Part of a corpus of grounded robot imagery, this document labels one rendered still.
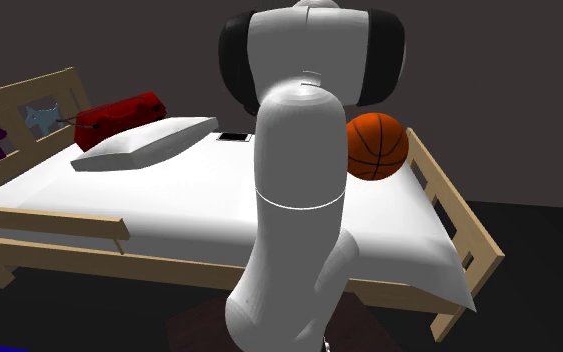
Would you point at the white pillow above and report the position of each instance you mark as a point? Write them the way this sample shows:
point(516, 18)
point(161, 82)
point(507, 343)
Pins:
point(139, 144)

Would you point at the red duffel bag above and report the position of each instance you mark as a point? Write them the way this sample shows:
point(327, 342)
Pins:
point(115, 119)

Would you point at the wooden bed with white mattress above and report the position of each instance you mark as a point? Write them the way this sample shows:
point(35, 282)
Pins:
point(188, 195)

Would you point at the grey-blue cat figure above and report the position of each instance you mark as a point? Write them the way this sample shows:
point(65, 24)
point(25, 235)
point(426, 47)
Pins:
point(43, 118)

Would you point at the black phone with white frame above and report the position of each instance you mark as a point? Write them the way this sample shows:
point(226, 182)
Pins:
point(234, 137)

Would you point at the orange basketball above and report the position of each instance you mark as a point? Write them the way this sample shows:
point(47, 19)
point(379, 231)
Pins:
point(377, 146)

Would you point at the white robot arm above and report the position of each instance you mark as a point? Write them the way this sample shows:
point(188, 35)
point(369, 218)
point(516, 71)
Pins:
point(300, 195)

